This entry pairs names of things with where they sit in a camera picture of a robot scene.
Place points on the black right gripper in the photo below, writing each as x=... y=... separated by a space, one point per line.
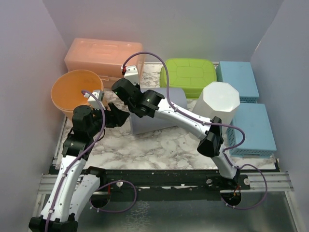
x=136 y=87

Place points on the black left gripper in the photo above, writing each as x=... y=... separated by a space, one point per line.
x=116 y=117

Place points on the blue-grey round bin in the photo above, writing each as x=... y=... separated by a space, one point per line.
x=148 y=124

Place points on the orange round bin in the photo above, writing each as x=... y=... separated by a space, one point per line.
x=66 y=93

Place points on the green plastic tray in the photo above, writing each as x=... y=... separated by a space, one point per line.
x=189 y=74

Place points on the white faceted bin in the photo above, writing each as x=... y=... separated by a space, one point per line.
x=218 y=99

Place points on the large blue perforated basket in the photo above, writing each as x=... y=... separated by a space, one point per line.
x=240 y=76

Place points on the small blue perforated basket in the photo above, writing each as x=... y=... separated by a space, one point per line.
x=259 y=142

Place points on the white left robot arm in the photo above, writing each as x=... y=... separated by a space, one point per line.
x=67 y=199

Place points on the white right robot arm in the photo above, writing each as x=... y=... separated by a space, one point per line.
x=156 y=105

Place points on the orange plastic toolbox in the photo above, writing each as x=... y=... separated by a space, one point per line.
x=103 y=57

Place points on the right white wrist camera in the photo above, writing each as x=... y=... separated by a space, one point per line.
x=131 y=73

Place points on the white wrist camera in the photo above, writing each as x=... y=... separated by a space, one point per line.
x=95 y=99
x=131 y=73

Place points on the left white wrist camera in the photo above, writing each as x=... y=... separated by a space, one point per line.
x=95 y=99

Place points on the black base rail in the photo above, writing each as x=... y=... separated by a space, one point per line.
x=166 y=185

